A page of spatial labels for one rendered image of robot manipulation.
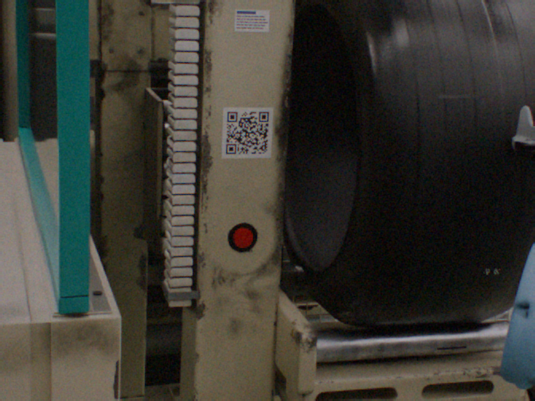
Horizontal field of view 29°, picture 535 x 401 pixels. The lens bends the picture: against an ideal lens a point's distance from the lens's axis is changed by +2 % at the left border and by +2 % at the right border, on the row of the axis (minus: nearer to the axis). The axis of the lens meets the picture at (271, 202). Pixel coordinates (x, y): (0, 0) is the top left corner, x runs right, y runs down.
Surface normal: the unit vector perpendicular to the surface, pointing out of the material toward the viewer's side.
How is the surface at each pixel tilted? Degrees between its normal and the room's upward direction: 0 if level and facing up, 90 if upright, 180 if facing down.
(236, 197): 90
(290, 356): 90
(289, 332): 90
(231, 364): 90
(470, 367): 0
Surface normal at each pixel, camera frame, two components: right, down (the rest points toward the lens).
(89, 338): 0.27, 0.26
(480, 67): 0.26, -0.25
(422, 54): -0.01, -0.29
